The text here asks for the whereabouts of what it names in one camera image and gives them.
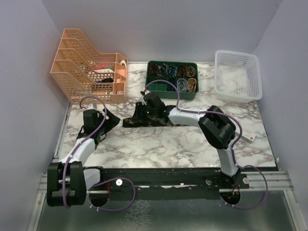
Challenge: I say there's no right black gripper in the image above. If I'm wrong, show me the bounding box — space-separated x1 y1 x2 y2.
130 103 157 123

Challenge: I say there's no black floral necktie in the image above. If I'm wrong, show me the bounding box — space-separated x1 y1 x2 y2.
122 117 174 128

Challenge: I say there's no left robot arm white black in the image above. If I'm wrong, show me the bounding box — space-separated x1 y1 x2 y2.
47 106 120 207

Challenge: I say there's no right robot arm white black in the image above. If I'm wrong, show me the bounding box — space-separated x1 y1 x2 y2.
130 92 240 188

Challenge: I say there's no orange plastic file organizer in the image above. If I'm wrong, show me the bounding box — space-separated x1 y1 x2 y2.
51 28 128 104

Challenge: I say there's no green compartment tray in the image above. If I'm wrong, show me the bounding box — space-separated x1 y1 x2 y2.
145 61 199 100

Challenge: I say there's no white plastic basket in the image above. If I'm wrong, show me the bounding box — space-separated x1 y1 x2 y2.
214 50 263 103

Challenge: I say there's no small white red box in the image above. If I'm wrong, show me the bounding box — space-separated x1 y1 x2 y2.
241 128 256 143

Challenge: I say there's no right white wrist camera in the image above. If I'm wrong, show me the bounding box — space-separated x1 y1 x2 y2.
140 89 147 105

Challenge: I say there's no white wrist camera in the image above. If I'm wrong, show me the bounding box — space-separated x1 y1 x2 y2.
82 103 97 110
140 89 147 105

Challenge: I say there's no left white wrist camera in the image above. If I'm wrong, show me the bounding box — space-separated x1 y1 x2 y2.
82 103 97 110

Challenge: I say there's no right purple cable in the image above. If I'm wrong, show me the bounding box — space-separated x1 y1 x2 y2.
143 80 243 169

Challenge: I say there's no purple cable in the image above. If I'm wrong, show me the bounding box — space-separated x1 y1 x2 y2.
143 80 243 169
62 95 108 209

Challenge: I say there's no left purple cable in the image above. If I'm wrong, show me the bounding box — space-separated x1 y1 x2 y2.
62 95 108 209

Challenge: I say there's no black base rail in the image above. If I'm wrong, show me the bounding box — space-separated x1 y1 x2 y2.
88 168 249 201

